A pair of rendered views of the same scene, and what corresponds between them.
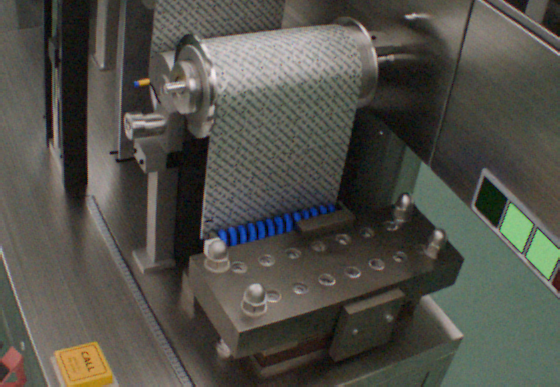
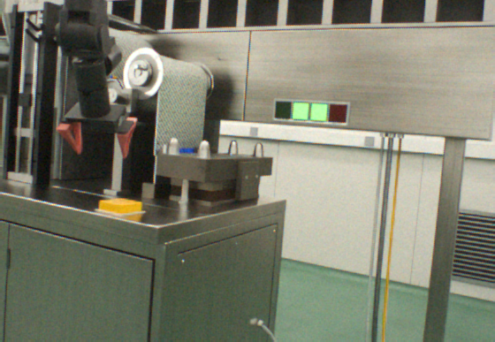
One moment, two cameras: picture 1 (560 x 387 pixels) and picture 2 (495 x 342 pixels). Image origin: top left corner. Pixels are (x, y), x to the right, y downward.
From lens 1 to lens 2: 0.96 m
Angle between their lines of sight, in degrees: 42
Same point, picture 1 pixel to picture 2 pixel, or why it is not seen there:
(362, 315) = (247, 166)
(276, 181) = (181, 128)
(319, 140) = (194, 110)
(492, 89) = (269, 64)
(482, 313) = not seen: hidden behind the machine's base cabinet
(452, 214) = not seen: hidden behind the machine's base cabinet
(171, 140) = (133, 105)
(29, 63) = not seen: outside the picture
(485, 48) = (261, 49)
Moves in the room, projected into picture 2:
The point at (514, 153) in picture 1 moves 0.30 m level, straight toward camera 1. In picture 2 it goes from (288, 82) to (313, 72)
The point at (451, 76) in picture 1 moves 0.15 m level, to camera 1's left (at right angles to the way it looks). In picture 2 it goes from (246, 72) to (203, 65)
